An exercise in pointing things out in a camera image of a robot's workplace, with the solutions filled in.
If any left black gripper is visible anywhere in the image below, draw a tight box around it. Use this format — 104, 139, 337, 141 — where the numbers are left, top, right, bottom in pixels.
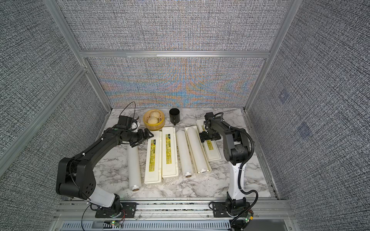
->
126, 127, 154, 147

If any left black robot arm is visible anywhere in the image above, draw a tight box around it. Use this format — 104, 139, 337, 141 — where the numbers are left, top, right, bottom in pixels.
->
56, 126, 154, 218

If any white wrap dispenser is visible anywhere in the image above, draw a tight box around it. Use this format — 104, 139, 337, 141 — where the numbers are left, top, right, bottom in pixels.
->
144, 131, 162, 185
185, 119, 222, 174
162, 127, 179, 179

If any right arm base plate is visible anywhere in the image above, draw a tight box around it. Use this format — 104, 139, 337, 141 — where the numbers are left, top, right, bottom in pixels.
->
209, 201, 250, 218

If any yellow bowl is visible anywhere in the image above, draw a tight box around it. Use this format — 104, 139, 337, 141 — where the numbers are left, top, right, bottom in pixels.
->
143, 109, 165, 131

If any black cup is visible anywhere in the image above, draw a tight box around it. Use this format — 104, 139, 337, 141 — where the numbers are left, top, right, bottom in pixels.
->
169, 108, 180, 126

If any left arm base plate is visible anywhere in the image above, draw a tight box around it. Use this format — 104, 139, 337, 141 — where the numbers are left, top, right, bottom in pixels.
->
95, 202, 137, 218

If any small silver lidded jar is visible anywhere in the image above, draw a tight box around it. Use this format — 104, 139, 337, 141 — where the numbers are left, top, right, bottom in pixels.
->
131, 114, 140, 129

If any aluminium front rail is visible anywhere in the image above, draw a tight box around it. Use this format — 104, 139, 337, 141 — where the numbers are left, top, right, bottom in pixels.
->
49, 198, 300, 231

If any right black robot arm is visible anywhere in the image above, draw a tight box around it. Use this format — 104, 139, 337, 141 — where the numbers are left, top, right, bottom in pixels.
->
199, 112, 259, 218

